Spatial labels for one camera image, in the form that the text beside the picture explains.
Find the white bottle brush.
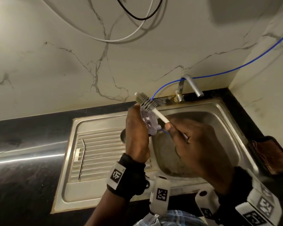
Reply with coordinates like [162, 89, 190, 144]
[135, 92, 189, 139]

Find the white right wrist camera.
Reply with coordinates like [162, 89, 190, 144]
[195, 188, 221, 220]

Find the black wrist band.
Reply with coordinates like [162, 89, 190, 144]
[106, 153, 147, 202]
[217, 166, 283, 226]

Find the black right wrist band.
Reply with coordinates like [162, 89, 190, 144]
[217, 166, 283, 226]

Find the black left wrist band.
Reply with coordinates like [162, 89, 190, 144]
[106, 153, 147, 202]

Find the clear plastic lid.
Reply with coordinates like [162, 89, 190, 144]
[140, 105, 162, 136]

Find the metal faucet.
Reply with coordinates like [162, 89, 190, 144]
[175, 74, 205, 103]

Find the stainless steel sink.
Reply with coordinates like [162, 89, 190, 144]
[51, 97, 260, 214]

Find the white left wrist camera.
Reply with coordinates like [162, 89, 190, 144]
[149, 176, 171, 216]

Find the thin blue tube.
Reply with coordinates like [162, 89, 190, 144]
[151, 28, 283, 135]

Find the person's left hand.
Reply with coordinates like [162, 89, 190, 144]
[125, 103, 151, 164]

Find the person's left forearm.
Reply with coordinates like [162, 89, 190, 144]
[85, 190, 130, 226]

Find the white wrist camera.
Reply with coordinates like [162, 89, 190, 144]
[195, 188, 221, 220]
[149, 176, 171, 216]

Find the person's right hand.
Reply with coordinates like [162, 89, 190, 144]
[164, 119, 235, 196]

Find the black hanging cable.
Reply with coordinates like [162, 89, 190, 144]
[115, 0, 164, 21]

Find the bent metal straw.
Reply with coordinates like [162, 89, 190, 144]
[78, 138, 86, 180]

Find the pink steel tumbler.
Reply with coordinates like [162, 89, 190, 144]
[120, 128, 128, 145]

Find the blue plaid clothing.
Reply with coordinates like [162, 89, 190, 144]
[133, 210, 203, 226]

